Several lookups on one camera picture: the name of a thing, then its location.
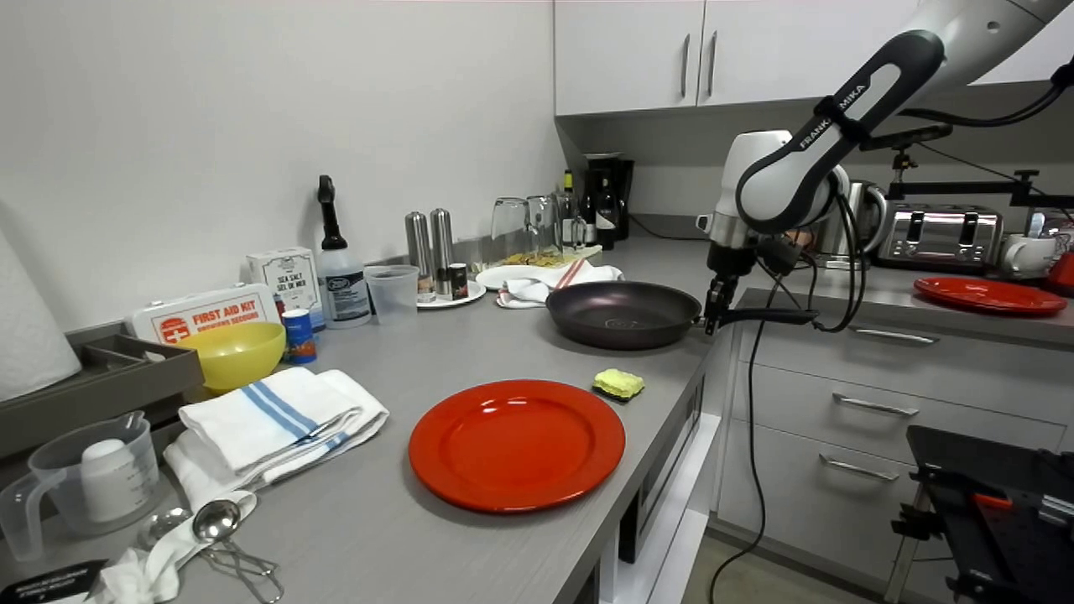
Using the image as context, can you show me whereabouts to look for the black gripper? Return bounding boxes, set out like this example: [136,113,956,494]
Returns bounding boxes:
[697,243,761,336]

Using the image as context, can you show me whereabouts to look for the dark frying pan black handle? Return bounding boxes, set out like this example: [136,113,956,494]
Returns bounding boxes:
[544,278,816,354]

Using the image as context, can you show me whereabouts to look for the yellow sponge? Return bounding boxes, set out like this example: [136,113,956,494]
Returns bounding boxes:
[590,367,647,404]

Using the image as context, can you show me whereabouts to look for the black coffee maker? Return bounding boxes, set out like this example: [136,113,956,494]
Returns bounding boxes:
[579,151,639,251]

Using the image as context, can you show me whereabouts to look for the steel kettle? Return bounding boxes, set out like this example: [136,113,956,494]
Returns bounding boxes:
[833,178,890,269]

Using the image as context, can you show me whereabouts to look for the slim dark bottle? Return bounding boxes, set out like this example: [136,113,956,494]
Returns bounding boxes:
[557,168,579,248]

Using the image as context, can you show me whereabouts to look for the colourful placemat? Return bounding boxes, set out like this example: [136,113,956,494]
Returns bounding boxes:
[491,243,601,273]

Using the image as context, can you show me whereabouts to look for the white towel red stripe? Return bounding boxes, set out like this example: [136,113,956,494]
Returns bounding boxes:
[491,257,628,314]

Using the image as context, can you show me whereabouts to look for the upturned clear glass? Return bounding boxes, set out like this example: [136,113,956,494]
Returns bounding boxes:
[524,193,559,257]
[488,194,530,262]

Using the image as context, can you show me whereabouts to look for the white dinner plate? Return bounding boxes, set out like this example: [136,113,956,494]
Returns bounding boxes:
[474,258,568,297]

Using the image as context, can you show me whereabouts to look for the steel toaster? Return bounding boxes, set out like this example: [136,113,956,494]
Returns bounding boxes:
[874,203,1006,273]

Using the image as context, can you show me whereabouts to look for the red plate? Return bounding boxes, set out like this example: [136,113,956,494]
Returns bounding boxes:
[908,273,1066,324]
[405,376,628,518]

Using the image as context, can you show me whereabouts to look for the white upper cabinet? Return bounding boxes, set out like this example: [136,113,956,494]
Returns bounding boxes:
[551,0,1074,118]

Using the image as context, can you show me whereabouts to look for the small dark spice jar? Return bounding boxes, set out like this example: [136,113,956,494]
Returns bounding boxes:
[444,258,474,304]

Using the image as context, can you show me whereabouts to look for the grey drawer cabinet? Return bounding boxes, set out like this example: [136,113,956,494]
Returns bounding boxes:
[710,292,1074,598]

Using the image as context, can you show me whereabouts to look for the steel shaker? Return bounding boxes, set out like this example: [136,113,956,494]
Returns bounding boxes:
[404,210,432,297]
[428,205,459,297]

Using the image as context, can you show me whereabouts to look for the small white plate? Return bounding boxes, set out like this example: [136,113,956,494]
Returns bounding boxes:
[412,274,491,314]

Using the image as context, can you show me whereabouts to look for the white mug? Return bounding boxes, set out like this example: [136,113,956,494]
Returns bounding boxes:
[1000,231,1059,282]

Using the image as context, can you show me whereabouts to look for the translucent plastic cup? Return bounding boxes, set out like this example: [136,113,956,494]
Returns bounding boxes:
[367,262,422,325]

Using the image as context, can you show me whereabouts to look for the red pot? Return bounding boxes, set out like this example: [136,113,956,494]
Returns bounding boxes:
[1043,244,1074,298]

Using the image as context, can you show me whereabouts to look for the black equipment stand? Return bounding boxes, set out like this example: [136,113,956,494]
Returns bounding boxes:
[887,420,1074,604]

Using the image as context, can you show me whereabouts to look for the clear spray bottle black nozzle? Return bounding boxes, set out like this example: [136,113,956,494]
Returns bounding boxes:
[312,172,377,328]

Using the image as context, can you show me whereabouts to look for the small blue can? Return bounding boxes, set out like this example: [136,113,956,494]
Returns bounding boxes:
[279,307,318,367]

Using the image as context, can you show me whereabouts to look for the small white box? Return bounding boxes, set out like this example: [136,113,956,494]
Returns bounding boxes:
[240,244,324,317]

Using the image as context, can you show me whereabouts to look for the white towel blue stripes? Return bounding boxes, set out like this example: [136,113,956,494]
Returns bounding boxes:
[174,364,393,486]

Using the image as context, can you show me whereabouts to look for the white first aid box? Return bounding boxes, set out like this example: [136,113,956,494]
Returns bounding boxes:
[123,278,282,346]

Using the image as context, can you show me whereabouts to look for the metal spoon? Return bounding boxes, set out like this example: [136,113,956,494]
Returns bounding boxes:
[132,496,246,551]

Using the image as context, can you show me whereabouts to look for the crumpled white cloth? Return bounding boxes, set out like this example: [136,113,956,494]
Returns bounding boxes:
[93,441,265,604]

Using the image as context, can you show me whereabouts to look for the grey tray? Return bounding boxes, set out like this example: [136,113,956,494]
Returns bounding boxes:
[0,319,209,462]

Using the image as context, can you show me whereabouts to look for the small white cup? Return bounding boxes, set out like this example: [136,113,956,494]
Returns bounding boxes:
[76,438,149,527]

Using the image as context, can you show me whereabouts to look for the clear measuring cup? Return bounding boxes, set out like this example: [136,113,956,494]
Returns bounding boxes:
[0,414,163,564]

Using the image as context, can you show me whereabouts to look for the white paper towel roll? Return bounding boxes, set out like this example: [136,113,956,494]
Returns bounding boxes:
[0,230,83,404]

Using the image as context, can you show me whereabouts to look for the flat black object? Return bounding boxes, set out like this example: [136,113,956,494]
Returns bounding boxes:
[0,554,106,604]

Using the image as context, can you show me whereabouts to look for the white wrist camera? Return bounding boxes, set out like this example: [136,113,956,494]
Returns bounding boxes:
[692,210,753,251]

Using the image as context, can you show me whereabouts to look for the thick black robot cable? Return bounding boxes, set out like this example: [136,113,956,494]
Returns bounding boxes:
[706,55,1074,604]

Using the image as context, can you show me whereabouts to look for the metal drawer handle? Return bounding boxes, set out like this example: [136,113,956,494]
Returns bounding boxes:
[813,451,905,486]
[850,324,940,349]
[829,389,922,420]

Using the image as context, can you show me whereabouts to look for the metal cabinet door handle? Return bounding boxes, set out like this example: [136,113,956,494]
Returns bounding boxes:
[700,26,720,104]
[673,30,696,108]

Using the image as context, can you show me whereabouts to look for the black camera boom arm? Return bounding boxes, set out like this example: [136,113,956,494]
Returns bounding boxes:
[858,122,1074,212]

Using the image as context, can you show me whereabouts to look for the metal wire whisk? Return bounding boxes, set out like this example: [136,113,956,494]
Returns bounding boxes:
[197,536,287,604]

